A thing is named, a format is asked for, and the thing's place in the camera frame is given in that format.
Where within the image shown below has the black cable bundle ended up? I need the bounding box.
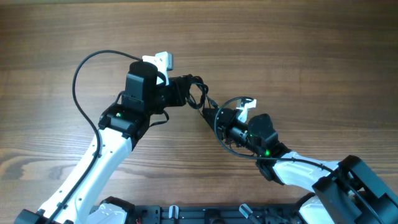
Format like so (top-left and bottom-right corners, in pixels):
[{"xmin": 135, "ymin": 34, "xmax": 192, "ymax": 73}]
[{"xmin": 185, "ymin": 74, "xmax": 220, "ymax": 110}]

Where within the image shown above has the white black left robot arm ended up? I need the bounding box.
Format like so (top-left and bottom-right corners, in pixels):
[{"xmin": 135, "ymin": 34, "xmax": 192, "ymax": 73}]
[{"xmin": 15, "ymin": 60, "xmax": 193, "ymax": 223}]

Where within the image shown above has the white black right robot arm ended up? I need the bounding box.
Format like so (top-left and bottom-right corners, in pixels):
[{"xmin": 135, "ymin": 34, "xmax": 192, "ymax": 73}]
[{"xmin": 202, "ymin": 108, "xmax": 397, "ymax": 223}]

